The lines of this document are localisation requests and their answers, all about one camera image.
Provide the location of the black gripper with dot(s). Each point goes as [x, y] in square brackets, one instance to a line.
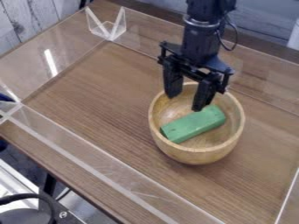
[178, 66]

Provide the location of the green rectangular block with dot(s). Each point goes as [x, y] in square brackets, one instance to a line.
[192, 125]

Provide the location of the brown wooden bowl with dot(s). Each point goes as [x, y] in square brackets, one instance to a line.
[196, 138]

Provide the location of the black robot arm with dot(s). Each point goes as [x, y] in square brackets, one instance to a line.
[196, 59]

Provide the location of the black table leg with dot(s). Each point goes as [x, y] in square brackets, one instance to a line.
[50, 184]

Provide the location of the clear acrylic tray wall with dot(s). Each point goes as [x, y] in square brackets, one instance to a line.
[84, 81]

